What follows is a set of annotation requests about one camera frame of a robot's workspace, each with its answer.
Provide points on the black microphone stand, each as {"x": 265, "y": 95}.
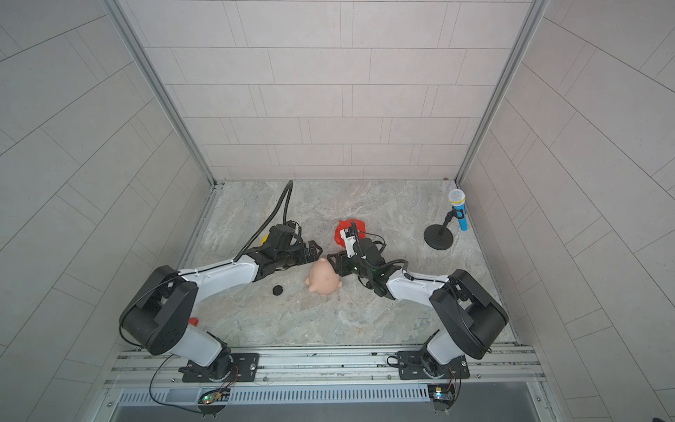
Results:
{"x": 438, "y": 236}

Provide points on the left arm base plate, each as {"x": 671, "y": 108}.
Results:
{"x": 242, "y": 365}

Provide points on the blue toy microphone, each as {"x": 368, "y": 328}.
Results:
{"x": 457, "y": 199}

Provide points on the left controller board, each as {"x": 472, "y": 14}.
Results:
{"x": 213, "y": 401}

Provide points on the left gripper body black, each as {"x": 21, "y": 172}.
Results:
{"x": 295, "y": 256}

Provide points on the right controller board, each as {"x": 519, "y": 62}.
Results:
{"x": 442, "y": 396}

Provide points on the red piggy bank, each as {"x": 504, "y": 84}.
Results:
{"x": 346, "y": 225}

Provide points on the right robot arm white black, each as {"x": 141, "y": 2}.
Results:
{"x": 472, "y": 319}

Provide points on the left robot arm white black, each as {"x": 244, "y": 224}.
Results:
{"x": 157, "y": 317}

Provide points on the aluminium rail frame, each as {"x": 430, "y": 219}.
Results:
{"x": 507, "y": 384}

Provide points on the controller board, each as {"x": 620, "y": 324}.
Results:
{"x": 213, "y": 401}
{"x": 442, "y": 396}

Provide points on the pink piggy bank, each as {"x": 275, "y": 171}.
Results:
{"x": 322, "y": 279}

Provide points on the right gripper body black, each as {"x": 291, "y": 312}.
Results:
{"x": 354, "y": 265}

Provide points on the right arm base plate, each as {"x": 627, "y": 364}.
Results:
{"x": 419, "y": 365}

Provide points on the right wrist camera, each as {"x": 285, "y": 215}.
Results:
{"x": 349, "y": 237}

